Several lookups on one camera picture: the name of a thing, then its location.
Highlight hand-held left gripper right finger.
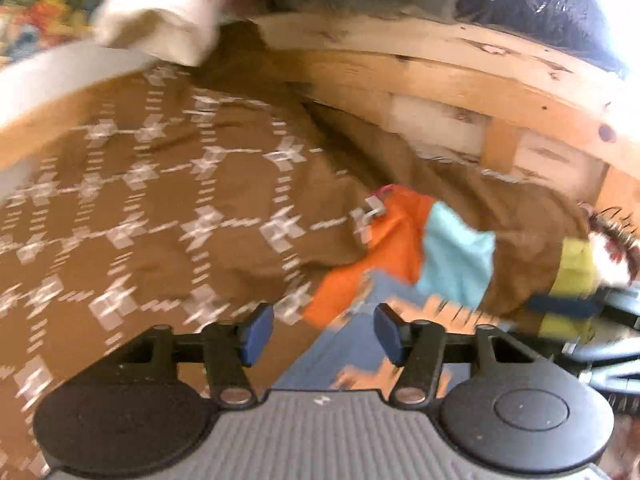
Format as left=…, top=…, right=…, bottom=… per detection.
left=373, top=302, right=554, bottom=408

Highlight white and brown patterned cloth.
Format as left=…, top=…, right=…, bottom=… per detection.
left=577, top=200, right=640, bottom=288

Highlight black plastic bag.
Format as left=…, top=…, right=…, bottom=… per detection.
left=454, top=0, right=632, bottom=77

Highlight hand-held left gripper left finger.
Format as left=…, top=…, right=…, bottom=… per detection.
left=119, top=302, right=276, bottom=408

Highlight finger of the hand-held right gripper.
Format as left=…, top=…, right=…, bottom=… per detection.
left=526, top=294, right=602, bottom=319

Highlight cream garment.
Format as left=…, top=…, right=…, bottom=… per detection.
left=92, top=0, right=238, bottom=68

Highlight blue pants with orange print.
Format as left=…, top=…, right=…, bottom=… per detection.
left=272, top=272, right=506, bottom=392

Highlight floral printed cloth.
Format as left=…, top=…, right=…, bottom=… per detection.
left=0, top=0, right=108, bottom=66

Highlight brown printed blanket with stripes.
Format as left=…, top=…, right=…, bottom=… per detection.
left=0, top=20, right=601, bottom=480

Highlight grey cloth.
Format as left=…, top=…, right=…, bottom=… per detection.
left=250, top=0, right=456, bottom=23

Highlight wooden bed frame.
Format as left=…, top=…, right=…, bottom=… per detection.
left=250, top=12, right=640, bottom=221

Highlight yellow-green cloth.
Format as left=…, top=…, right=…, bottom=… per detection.
left=541, top=236, right=603, bottom=347

